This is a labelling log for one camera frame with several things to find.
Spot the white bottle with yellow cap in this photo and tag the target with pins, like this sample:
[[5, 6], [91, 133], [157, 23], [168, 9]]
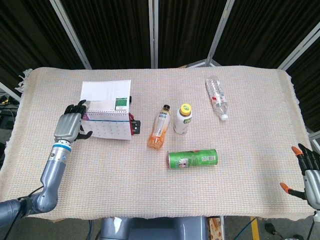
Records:
[[182, 122]]

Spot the clear water bottle red label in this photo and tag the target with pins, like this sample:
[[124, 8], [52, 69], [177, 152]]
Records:
[[217, 95]]

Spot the beige woven tablecloth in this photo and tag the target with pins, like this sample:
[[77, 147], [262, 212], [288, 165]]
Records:
[[125, 187]]

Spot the left grey-black robot hand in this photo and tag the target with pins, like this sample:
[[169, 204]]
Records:
[[67, 125]]

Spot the orange drink bottle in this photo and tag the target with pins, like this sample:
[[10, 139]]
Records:
[[160, 127]]

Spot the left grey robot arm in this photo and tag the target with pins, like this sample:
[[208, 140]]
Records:
[[50, 180]]

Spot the red-backed spiral desk calendar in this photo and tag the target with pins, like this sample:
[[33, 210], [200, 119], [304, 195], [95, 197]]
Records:
[[107, 92]]

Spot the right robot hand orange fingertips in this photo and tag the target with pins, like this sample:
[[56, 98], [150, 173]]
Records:
[[311, 175]]

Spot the grey screen frame post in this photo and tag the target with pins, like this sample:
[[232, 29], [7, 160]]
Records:
[[220, 32], [71, 35], [153, 32], [297, 50]]

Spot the green chip can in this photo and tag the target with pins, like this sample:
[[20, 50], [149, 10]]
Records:
[[197, 158]]

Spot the orange patterned cardboard box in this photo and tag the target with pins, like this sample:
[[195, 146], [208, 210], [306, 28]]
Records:
[[214, 228]]

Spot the black stand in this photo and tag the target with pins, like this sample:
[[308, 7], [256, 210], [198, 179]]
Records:
[[136, 127]]

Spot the grey robot torso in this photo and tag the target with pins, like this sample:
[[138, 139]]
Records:
[[152, 228]]

